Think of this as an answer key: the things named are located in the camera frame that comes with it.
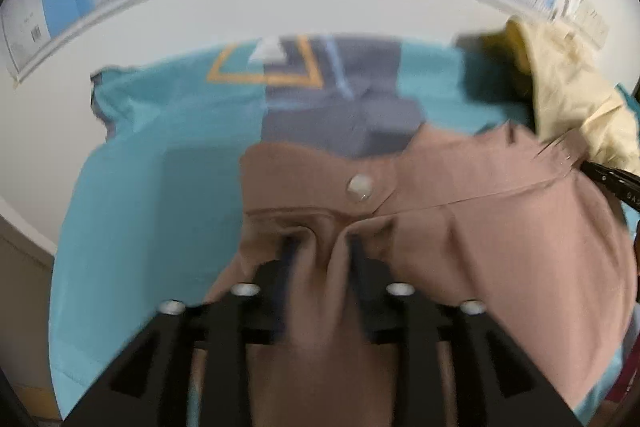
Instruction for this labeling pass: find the pink-brown large coat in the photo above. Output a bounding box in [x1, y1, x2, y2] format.
[208, 124, 637, 426]

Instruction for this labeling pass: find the teal and grey bedsheet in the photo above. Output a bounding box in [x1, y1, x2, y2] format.
[50, 37, 533, 426]

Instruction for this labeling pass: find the cream yellow garment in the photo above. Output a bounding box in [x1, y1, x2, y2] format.
[454, 16, 640, 172]

